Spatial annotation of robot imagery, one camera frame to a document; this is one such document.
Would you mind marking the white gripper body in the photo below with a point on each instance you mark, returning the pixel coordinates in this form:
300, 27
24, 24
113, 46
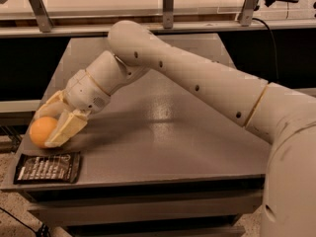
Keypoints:
84, 92

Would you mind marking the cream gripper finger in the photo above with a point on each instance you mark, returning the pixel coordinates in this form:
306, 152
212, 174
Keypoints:
55, 107
68, 125

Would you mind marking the orange fruit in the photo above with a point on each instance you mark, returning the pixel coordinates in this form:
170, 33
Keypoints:
41, 129

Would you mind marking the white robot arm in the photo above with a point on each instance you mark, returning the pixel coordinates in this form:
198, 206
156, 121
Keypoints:
282, 117

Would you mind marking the black rxbar chocolate packet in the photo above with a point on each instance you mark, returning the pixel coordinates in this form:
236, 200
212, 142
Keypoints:
58, 168

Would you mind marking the grey table with drawers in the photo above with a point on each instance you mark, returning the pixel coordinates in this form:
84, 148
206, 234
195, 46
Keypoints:
156, 162

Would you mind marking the left metal bracket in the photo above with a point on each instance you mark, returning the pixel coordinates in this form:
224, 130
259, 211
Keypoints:
39, 8

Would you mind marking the metal bracket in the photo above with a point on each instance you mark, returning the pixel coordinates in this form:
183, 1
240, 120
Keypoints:
168, 5
39, 8
246, 14

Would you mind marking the middle metal bracket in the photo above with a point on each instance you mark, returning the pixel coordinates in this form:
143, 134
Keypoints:
168, 5

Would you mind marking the right metal bracket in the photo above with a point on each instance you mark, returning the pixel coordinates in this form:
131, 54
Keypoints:
246, 14

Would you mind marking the grey counter shelf rail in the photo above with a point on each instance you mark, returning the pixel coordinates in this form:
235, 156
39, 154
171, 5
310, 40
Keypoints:
98, 23

